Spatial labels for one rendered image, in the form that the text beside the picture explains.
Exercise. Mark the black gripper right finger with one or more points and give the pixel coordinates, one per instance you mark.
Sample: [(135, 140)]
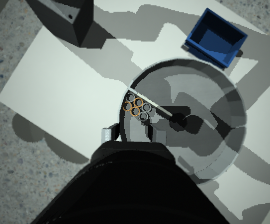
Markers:
[(156, 135)]

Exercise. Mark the blue open crate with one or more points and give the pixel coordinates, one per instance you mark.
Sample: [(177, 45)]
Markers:
[(216, 35)]

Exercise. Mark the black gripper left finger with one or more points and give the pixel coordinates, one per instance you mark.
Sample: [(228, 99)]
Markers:
[(111, 133)]

